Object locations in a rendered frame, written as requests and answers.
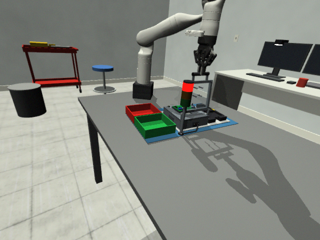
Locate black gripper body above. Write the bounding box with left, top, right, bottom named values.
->
left=197, top=35, right=217, bottom=59

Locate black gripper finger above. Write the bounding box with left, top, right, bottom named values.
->
left=193, top=48, right=202, bottom=72
left=200, top=49, right=217, bottom=76

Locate green circuit board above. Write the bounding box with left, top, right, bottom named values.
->
left=173, top=105, right=183, bottom=112

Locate green bin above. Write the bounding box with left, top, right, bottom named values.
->
left=134, top=113, right=176, bottom=139

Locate red bin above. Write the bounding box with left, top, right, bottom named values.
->
left=125, top=103, right=162, bottom=124

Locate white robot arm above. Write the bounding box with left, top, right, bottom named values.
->
left=136, top=0, right=225, bottom=85

